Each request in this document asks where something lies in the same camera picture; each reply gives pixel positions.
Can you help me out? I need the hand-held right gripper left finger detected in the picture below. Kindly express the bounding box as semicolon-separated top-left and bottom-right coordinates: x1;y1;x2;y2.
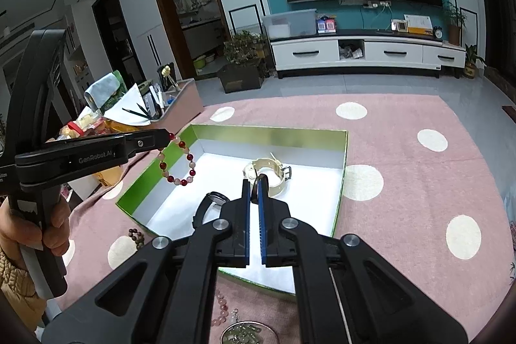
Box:
42;178;253;344

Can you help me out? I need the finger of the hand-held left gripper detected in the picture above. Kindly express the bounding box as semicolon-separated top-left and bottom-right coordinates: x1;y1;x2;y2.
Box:
121;128;170;158

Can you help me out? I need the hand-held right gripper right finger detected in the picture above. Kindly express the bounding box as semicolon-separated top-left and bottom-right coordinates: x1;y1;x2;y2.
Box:
256;174;468;344

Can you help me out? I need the red and pink bead bracelet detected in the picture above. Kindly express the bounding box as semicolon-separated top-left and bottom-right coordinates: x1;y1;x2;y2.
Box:
158;132;197;186

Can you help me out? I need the black fitness band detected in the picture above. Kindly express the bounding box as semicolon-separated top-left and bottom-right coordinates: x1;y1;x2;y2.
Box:
191;192;231;230

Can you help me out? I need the cream wrist watch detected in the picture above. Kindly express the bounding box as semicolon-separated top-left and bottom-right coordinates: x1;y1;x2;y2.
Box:
243;152;292;203

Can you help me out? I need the green cardboard box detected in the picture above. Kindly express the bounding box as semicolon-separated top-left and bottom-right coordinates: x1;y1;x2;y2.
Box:
115;123;348;296

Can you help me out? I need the person's left forearm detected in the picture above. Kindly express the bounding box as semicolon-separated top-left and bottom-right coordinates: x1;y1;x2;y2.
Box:
0;249;47;329

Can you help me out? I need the person's left hand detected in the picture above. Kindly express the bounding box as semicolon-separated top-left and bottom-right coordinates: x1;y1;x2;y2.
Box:
0;200;72;257

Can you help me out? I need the yellow snack packet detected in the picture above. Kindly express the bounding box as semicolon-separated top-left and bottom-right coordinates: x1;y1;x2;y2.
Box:
103;118;134;135

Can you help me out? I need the pink desk organizer box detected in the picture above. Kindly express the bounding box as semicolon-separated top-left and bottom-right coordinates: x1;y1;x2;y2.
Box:
121;78;205;127

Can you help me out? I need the yellow bottle with brown cap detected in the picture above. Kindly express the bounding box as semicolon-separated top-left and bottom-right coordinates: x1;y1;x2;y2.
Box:
92;162;124;189

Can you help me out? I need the silver bangle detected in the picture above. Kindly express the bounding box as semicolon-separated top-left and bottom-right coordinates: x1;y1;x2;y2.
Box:
220;322;281;344

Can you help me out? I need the green jade pendant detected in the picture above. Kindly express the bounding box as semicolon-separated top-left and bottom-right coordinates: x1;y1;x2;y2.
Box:
226;324;263;344

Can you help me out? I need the potted plant in dark crate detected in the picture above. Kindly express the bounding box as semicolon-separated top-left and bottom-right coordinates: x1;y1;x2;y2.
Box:
218;32;269;94

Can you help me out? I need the pink polka dot tablecloth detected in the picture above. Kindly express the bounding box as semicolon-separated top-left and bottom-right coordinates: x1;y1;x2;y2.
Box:
52;94;516;344

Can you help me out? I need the clear plastic storage box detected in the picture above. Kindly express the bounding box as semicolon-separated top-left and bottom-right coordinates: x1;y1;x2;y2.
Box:
262;9;318;39

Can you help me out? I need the small colourful box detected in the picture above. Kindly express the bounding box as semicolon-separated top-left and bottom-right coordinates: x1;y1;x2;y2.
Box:
316;15;337;34

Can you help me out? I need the white television cabinet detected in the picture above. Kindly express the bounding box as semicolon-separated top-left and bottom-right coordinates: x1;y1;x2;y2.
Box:
269;29;467;79

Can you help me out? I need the white and yellow desk calendar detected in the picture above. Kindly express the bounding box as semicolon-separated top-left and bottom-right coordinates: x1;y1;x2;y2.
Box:
404;14;434;34

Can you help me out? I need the small potted plant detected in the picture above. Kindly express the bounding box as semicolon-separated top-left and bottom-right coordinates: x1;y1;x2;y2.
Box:
463;44;486;78

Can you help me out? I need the tall potted plant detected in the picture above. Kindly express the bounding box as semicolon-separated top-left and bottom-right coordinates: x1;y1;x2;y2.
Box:
442;1;467;45

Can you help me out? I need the pale pink bead bracelet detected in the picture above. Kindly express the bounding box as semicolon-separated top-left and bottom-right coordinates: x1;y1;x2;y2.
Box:
213;290;238;329

